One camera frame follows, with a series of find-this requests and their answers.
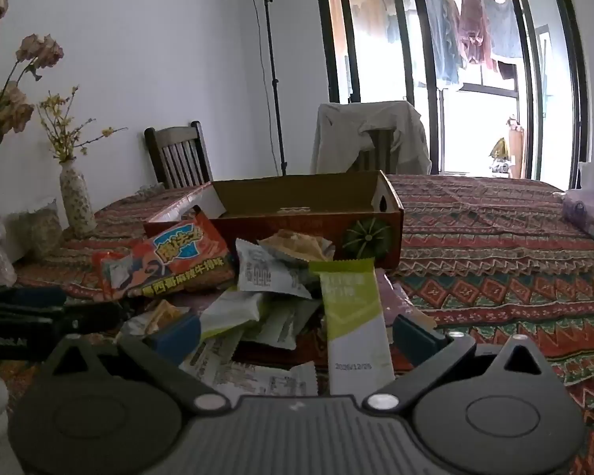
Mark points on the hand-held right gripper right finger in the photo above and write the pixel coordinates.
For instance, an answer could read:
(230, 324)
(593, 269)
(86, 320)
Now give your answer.
(416, 341)

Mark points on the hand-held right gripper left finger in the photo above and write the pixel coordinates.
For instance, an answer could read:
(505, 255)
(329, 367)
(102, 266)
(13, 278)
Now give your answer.
(175, 339)

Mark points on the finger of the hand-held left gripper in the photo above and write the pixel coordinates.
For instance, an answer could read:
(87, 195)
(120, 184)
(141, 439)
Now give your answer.
(24, 297)
(89, 316)

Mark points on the green white snack bar packet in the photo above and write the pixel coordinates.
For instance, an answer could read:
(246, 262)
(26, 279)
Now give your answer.
(351, 326)

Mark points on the red snack packet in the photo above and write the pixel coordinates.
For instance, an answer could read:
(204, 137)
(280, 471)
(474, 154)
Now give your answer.
(178, 257)

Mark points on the pale green snack packet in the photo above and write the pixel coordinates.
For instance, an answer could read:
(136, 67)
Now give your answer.
(282, 324)

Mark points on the white printed snack packet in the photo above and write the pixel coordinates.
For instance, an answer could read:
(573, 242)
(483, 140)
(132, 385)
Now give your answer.
(267, 272)

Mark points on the cardboard box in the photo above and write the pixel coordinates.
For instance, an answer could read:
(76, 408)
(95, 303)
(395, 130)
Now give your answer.
(302, 198)

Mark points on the clear glass jar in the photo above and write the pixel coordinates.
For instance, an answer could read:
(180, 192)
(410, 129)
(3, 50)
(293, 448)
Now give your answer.
(39, 230)

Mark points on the small patterned white vase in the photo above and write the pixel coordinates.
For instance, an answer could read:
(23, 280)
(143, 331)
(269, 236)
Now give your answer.
(76, 198)

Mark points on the clear glass dish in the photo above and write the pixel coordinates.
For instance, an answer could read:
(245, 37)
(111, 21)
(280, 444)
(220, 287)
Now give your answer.
(149, 188)

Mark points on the yellow flower twigs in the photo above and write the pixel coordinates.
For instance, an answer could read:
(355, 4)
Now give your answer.
(62, 123)

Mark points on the dark wooden chair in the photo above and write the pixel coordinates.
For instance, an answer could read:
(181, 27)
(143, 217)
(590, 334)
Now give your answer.
(180, 156)

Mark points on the wooden chair under jacket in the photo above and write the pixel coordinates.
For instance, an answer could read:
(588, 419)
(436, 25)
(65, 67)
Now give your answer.
(376, 151)

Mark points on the yellow balcony item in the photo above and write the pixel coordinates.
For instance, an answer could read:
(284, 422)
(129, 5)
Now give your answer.
(499, 151)

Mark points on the wooden board on balcony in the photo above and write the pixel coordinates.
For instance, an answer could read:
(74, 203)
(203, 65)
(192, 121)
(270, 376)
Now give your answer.
(516, 148)

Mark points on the purple plastic tissue pack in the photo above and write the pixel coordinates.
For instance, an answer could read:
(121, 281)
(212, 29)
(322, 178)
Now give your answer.
(586, 203)

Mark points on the beige jacket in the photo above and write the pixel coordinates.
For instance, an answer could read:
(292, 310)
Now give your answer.
(336, 133)

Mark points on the dried rose bouquet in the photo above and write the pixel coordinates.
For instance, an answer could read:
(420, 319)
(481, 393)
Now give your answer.
(39, 49)

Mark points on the black light stand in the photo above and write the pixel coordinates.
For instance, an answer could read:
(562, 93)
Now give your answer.
(275, 84)

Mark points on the hanging dark garment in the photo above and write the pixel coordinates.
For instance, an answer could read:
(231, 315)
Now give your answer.
(506, 69)

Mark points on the hanging long blue garment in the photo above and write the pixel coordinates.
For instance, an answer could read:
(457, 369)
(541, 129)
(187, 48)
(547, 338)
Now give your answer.
(440, 34)

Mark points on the hanging maroon shirt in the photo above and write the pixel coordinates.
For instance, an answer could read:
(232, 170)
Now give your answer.
(472, 24)

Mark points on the black framed sliding door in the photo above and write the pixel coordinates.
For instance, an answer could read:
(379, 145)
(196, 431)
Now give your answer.
(517, 34)

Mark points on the hanging light blue skirt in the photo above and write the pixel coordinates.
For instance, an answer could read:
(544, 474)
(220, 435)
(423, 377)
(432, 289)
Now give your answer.
(502, 24)

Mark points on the hanging beige garment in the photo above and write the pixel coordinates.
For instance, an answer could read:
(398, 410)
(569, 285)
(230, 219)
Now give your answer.
(361, 5)

